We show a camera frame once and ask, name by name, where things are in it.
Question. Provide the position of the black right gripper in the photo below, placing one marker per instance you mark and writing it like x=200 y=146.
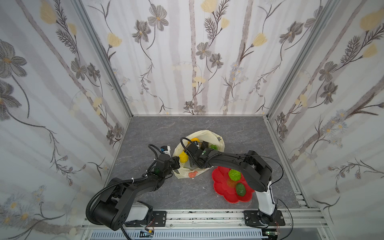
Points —
x=192 y=150

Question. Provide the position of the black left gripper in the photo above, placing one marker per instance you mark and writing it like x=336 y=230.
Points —
x=174 y=162

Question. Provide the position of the pale yellow plastic bag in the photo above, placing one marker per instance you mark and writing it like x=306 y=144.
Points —
x=189 y=170

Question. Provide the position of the red flower-shaped plastic bowl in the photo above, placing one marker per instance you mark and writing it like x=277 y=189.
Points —
x=225 y=187

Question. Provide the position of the bright green fake fruit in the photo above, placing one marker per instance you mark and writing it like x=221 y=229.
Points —
x=234 y=175

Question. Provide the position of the dark green fake fruit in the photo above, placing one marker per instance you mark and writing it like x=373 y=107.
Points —
x=240 y=190

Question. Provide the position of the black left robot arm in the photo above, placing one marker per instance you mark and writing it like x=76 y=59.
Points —
x=111 y=206

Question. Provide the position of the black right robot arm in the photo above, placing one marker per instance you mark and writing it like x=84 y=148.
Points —
x=255 y=170

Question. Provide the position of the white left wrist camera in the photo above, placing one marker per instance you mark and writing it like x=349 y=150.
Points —
x=166 y=150

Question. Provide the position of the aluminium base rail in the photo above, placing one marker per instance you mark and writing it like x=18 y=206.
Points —
x=232 y=224

